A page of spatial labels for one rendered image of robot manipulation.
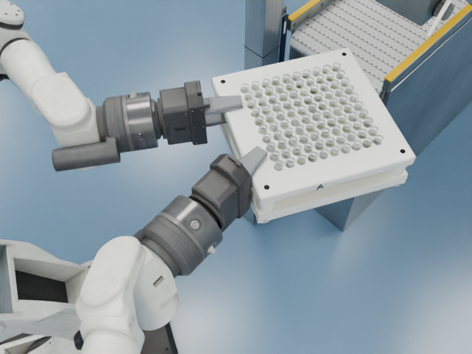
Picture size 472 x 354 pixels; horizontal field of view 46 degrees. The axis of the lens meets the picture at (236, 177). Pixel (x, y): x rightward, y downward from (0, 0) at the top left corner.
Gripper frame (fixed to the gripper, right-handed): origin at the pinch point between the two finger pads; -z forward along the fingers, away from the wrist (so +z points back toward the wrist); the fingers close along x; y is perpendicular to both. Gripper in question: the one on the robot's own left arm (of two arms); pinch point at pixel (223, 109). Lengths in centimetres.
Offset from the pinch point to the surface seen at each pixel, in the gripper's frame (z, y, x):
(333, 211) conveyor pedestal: -40, -32, 98
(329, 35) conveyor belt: -30, -37, 22
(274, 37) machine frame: -17.3, -37.9, 21.8
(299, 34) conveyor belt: -23, -39, 22
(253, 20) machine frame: -12.3, -38.5, 16.5
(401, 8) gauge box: -35.3, -17.4, -0.2
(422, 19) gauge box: -37.9, -13.9, -0.4
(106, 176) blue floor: 38, -65, 105
